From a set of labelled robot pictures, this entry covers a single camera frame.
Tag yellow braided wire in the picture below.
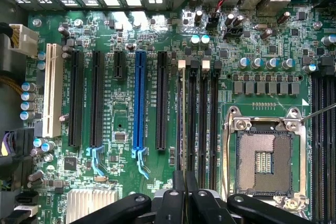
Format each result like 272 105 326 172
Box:
0 75 24 95

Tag CPU socket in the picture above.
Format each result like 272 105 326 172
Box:
222 105 308 210

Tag white expansion slot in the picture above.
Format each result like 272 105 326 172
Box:
41 42 65 138

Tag green Dell motherboard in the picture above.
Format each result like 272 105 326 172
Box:
25 0 336 224

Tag black data plug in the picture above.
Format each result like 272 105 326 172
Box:
14 190 40 207

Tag white power connector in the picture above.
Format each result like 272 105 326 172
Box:
7 23 39 58

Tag black connector purple wires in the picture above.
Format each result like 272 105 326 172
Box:
0 126 36 183

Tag silver chipset heatsink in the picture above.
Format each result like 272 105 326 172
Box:
66 188 119 224

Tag RAM slot white latches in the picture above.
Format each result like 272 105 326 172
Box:
199 60 211 190
176 60 187 172
319 56 331 222

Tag white tipped data plug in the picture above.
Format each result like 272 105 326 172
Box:
1 204 39 224

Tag RAM slot black latches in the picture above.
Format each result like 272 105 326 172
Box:
210 60 223 193
311 73 320 222
330 74 336 222
187 60 200 174

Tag short black expansion slot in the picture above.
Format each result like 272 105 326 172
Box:
112 49 127 81

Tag blue expansion slot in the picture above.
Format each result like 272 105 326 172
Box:
131 50 151 180

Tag long black expansion slot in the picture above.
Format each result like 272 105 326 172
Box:
67 49 85 148
86 49 106 179
155 50 169 152

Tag metal socket cover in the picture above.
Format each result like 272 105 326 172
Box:
272 192 310 213

